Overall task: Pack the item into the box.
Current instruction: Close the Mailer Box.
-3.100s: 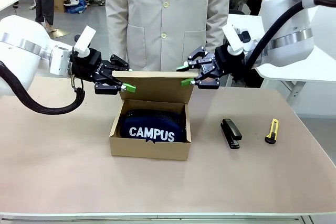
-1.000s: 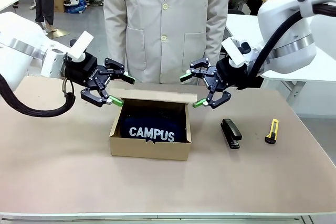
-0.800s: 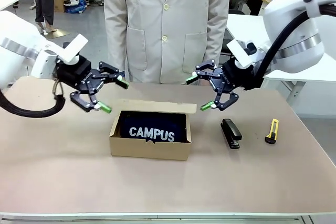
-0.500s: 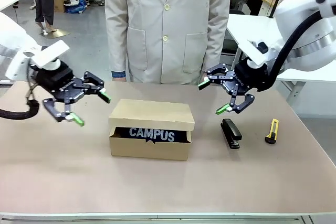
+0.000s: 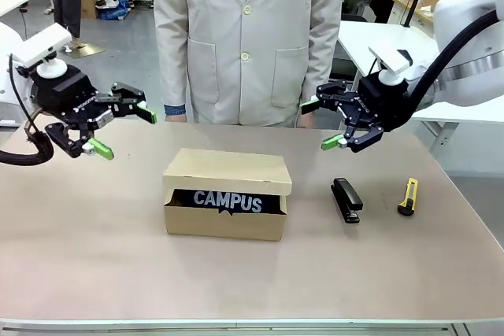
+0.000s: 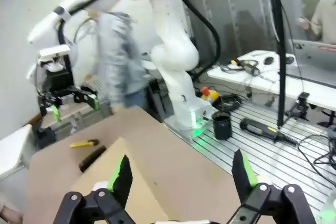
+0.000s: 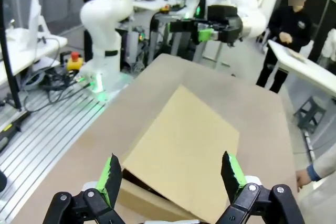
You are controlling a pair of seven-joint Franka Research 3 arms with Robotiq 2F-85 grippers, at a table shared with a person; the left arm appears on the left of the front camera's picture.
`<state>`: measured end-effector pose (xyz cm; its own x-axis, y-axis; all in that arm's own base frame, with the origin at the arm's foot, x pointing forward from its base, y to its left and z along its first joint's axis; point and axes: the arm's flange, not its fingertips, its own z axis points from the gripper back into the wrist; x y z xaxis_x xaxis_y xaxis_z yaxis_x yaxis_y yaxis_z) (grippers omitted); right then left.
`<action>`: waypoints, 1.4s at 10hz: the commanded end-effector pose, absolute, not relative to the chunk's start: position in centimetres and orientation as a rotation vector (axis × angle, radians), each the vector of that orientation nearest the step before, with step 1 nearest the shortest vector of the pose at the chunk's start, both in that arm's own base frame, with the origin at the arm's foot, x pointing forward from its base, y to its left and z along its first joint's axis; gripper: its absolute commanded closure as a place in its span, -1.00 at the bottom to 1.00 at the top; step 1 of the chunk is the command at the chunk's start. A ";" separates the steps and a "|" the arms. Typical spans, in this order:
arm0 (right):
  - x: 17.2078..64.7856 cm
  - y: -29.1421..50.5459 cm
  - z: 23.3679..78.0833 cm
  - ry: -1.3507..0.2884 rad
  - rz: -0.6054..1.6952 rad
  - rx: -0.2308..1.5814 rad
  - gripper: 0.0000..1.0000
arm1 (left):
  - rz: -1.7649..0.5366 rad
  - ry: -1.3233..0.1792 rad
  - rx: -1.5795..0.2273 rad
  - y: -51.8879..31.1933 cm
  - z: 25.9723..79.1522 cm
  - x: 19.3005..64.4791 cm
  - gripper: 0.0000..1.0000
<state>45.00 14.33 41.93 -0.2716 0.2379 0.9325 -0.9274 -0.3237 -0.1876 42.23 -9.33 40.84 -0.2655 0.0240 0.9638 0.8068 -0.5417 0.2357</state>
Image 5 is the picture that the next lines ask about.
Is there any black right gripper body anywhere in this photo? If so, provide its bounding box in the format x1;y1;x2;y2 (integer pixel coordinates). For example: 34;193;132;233
343;73;411;133

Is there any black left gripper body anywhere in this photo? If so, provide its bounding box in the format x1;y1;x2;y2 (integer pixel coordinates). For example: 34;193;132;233
31;64;116;131

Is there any navy CAMPUS pencil case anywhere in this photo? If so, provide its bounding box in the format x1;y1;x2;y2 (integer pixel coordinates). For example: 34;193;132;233
170;188;283;218

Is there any brown cardboard box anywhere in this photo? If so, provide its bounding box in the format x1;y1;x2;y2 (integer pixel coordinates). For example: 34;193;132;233
161;147;294;242

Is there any person's left forearm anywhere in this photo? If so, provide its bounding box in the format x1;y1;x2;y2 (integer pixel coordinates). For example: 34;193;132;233
297;5;346;115

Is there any person's right forearm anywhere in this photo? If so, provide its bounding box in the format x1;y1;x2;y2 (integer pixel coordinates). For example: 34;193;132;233
153;0;190;117

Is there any gold floor plate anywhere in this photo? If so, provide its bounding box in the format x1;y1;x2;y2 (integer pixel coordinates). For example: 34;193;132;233
68;42;107;60

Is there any white background table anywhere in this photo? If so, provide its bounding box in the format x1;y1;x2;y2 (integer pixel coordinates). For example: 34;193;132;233
334;20;504;158

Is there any black stapler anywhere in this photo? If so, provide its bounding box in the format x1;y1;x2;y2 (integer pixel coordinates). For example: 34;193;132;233
330;177;365;225

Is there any yellow black utility knife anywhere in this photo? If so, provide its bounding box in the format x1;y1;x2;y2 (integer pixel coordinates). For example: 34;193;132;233
396;177;420;217

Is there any blue bag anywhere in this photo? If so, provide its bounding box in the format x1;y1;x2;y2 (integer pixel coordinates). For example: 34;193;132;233
97;0;132;22

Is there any wooden workbench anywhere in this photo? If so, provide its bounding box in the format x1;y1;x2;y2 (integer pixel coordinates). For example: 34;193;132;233
380;0;438;31

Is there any person torso in beige coat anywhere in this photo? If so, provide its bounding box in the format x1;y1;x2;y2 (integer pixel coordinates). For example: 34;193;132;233
153;0;346;128

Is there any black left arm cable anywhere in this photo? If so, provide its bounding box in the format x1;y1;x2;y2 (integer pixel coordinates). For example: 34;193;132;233
0;54;55;167

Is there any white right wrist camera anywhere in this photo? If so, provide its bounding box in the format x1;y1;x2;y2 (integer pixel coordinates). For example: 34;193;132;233
367;46;413;86

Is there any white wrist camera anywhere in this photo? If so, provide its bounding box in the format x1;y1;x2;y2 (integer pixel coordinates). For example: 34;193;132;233
367;46;413;86
9;22;73;79

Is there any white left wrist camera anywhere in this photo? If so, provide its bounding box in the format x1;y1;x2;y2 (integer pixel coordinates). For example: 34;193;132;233
9;22;73;79

